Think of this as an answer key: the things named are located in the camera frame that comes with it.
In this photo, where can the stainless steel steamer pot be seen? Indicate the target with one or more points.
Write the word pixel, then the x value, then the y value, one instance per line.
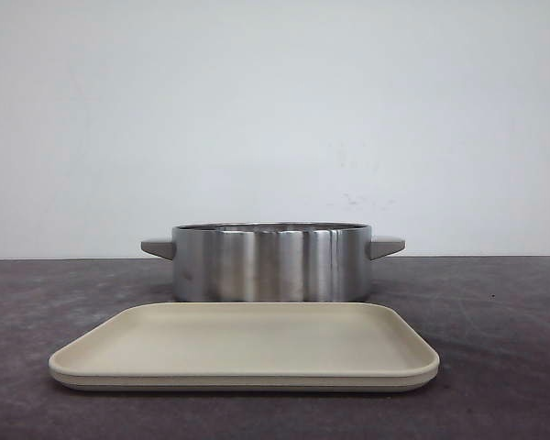
pixel 272 262

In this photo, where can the cream rectangular plastic tray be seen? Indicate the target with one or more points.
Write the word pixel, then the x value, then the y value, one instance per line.
pixel 248 346

